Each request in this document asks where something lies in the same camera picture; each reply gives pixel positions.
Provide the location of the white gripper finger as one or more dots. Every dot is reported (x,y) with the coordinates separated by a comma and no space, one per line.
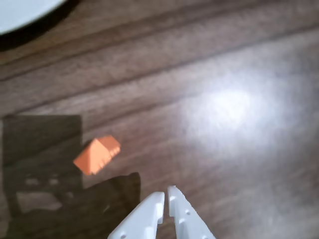
(142,216)
(185,219)

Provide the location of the orange lego block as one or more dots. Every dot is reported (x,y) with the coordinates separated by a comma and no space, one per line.
(96,155)

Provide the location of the white round plate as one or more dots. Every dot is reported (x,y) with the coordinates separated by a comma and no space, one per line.
(25,12)

